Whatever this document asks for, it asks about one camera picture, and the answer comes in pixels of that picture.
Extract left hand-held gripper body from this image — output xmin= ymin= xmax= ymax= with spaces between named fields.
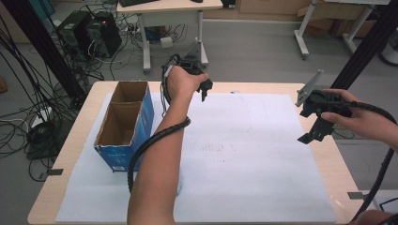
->
xmin=176 ymin=55 xmax=214 ymax=94

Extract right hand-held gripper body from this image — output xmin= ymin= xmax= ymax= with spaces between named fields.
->
xmin=295 ymin=68 xmax=354 ymax=127

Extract person's left hand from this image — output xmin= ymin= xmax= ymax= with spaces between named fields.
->
xmin=165 ymin=65 xmax=210 ymax=105

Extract person's right hand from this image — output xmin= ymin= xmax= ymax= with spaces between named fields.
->
xmin=320 ymin=88 xmax=396 ymax=143

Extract white desk with metal legs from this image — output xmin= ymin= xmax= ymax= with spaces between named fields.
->
xmin=115 ymin=0 xmax=224 ymax=75

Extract white paper mat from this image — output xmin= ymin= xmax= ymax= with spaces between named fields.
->
xmin=54 ymin=91 xmax=338 ymax=224

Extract black keyboard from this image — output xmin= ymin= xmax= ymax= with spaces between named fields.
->
xmin=118 ymin=0 xmax=161 ymax=8

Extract blue cardboard box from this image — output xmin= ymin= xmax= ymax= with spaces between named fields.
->
xmin=93 ymin=80 xmax=155 ymax=173

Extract brown cardboard boxes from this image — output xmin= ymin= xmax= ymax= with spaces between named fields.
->
xmin=296 ymin=0 xmax=378 ymax=39

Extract black computer tower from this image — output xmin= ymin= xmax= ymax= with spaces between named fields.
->
xmin=84 ymin=10 xmax=123 ymax=59
xmin=55 ymin=10 xmax=94 ymax=57

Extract white power strip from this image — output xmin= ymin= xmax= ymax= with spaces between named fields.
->
xmin=29 ymin=106 xmax=54 ymax=129

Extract thin black cable bundle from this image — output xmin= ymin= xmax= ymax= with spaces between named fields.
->
xmin=160 ymin=53 xmax=183 ymax=118

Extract black metal frame post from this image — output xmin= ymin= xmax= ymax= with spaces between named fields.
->
xmin=329 ymin=0 xmax=398 ymax=92
xmin=1 ymin=0 xmax=89 ymax=109

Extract white table frame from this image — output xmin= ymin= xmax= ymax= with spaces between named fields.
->
xmin=293 ymin=0 xmax=392 ymax=61

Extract black corrugated right gripper cable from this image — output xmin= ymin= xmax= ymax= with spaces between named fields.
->
xmin=340 ymin=100 xmax=398 ymax=223

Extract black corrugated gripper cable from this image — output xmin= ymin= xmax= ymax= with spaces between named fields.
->
xmin=340 ymin=100 xmax=398 ymax=223
xmin=127 ymin=115 xmax=192 ymax=193

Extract black corrugated left gripper cable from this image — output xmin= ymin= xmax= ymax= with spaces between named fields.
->
xmin=127 ymin=115 xmax=192 ymax=193

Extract tangle of black floor cables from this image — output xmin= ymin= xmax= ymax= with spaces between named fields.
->
xmin=0 ymin=15 xmax=106 ymax=184

